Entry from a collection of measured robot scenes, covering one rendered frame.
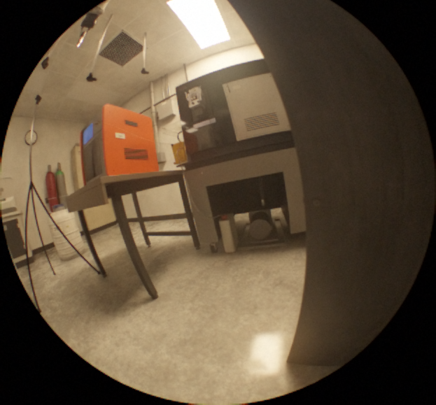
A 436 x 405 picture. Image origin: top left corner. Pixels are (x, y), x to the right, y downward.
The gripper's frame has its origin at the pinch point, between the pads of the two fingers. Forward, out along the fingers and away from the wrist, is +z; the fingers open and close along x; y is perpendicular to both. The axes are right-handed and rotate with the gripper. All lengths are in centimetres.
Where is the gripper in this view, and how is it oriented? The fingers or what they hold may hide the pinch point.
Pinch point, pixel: (81, 37)
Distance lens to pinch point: 100.5
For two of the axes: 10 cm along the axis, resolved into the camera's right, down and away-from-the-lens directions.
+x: -5.3, 1.8, -8.3
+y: -2.1, -9.7, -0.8
